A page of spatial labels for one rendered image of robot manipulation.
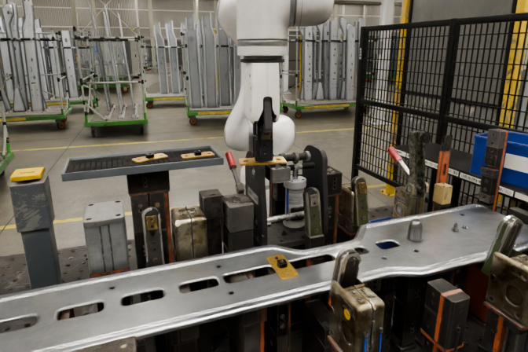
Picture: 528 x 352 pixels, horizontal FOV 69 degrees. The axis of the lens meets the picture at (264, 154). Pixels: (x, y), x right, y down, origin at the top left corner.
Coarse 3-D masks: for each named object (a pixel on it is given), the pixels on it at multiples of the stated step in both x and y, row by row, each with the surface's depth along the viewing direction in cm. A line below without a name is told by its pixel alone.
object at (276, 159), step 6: (276, 156) 71; (282, 156) 71; (240, 162) 68; (246, 162) 68; (252, 162) 68; (258, 162) 68; (264, 162) 68; (270, 162) 68; (276, 162) 68; (282, 162) 68
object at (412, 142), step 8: (416, 136) 103; (424, 136) 99; (416, 144) 103; (424, 144) 103; (416, 152) 104; (424, 152) 103; (416, 160) 104; (424, 160) 104; (416, 168) 103; (424, 168) 104; (416, 176) 103; (424, 176) 104; (416, 184) 104; (424, 184) 105; (416, 192) 104; (424, 192) 105
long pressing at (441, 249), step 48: (384, 240) 89; (432, 240) 89; (480, 240) 89; (48, 288) 70; (96, 288) 71; (144, 288) 71; (240, 288) 71; (288, 288) 71; (0, 336) 59; (48, 336) 59; (96, 336) 59; (144, 336) 60
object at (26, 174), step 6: (30, 168) 89; (36, 168) 89; (42, 168) 90; (12, 174) 85; (18, 174) 85; (24, 174) 85; (30, 174) 85; (36, 174) 85; (42, 174) 88; (12, 180) 84; (18, 180) 84; (24, 180) 85; (30, 180) 87
